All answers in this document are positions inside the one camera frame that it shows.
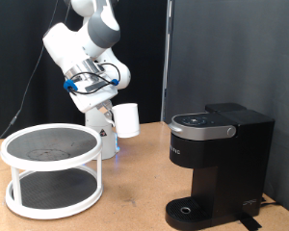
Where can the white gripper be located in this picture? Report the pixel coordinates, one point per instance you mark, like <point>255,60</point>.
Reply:
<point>93,97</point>

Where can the white ceramic mug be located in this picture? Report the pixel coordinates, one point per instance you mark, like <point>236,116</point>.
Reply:
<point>126,122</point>

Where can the black Keurig coffee machine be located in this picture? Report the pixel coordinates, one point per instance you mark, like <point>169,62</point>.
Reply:
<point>231,176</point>

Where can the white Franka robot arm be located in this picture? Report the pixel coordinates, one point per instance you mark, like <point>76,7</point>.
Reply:
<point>96,32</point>

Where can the white two-tier turntable stand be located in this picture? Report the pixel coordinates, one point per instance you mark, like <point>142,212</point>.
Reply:
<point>51,142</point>

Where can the vertical metal pole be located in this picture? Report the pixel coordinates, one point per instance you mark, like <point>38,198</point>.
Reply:
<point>165,80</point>

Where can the black backdrop curtain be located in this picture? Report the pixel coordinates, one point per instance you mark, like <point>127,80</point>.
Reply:
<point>9,48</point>

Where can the clear water reservoir tank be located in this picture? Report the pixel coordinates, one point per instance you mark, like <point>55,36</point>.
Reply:
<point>224,107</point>

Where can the grey partition panel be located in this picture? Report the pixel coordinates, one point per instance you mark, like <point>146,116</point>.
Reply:
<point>273,80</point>

